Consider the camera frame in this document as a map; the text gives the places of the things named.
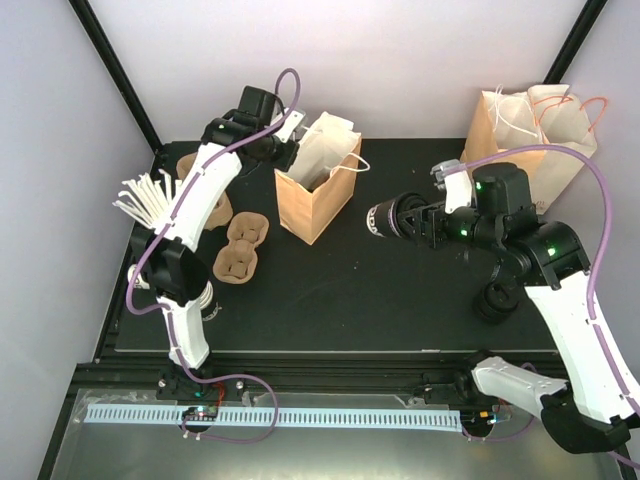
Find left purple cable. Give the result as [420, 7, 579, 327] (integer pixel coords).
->
[123, 67, 304, 444]

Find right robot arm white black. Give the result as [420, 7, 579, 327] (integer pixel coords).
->
[367, 161, 639, 454]

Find left black frame post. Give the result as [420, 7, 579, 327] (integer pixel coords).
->
[68, 0, 163, 154]

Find light blue slotted cable duct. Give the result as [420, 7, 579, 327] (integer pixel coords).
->
[84, 404, 462, 433]

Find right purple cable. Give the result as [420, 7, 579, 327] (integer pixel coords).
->
[442, 144, 640, 469]

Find purple cable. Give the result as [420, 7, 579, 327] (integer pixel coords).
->
[442, 144, 640, 469]
[123, 67, 304, 444]

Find tall kraft paper bag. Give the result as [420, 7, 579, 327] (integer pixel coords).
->
[461, 85, 548, 163]

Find white paper coffee cup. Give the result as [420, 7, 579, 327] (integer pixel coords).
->
[366, 193, 421, 238]

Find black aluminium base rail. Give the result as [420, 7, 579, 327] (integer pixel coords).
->
[94, 349, 571, 401]

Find black frame post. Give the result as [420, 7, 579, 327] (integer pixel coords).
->
[68, 0, 163, 154]
[543, 0, 608, 85]

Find stack of black cup lids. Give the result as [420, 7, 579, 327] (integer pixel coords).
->
[472, 282, 520, 325]

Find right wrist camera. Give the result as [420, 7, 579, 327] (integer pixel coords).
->
[431, 159, 473, 214]

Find kraft paper bag white handles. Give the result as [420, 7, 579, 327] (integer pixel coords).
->
[274, 112, 371, 245]

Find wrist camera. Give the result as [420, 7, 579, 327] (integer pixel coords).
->
[431, 159, 473, 214]
[276, 110, 307, 142]

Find stack of white paper cups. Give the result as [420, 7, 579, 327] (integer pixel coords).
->
[134, 273, 220, 322]

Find right black frame post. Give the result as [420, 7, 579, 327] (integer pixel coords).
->
[543, 0, 608, 85]

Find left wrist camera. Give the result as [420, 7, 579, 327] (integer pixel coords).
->
[276, 110, 307, 142]

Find stacked brown pulp cup carriers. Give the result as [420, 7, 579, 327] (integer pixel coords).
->
[176, 153, 233, 231]

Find cup holding white straws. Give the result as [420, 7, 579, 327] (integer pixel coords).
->
[112, 169, 182, 230]

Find white paper bag orange handles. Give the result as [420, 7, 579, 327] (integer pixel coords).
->
[527, 84, 608, 215]

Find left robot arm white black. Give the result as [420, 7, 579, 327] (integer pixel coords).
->
[126, 86, 302, 399]

